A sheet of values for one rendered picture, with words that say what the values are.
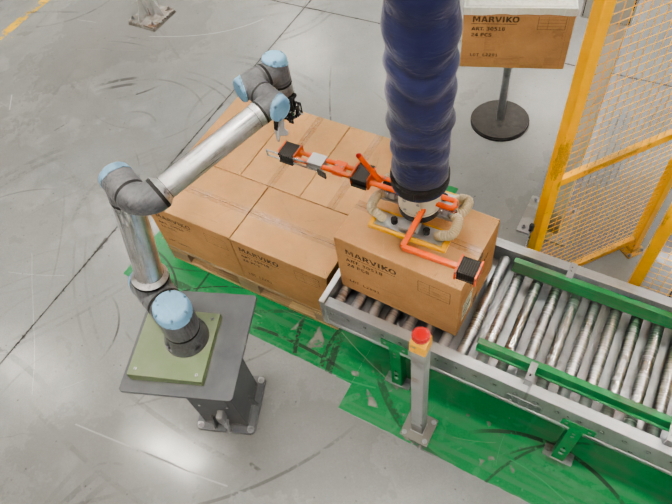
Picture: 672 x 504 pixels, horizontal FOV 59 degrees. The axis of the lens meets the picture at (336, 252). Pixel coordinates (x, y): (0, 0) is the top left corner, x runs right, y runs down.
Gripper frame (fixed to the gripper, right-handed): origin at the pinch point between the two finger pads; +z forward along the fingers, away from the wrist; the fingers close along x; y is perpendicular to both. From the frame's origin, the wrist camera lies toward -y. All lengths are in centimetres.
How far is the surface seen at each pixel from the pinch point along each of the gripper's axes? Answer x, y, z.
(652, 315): 24, 158, 73
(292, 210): 13, -21, 80
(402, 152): -8, 56, -17
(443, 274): -14, 76, 39
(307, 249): -5, -1, 80
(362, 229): -8, 36, 39
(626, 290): 33, 146, 75
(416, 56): -10, 62, -60
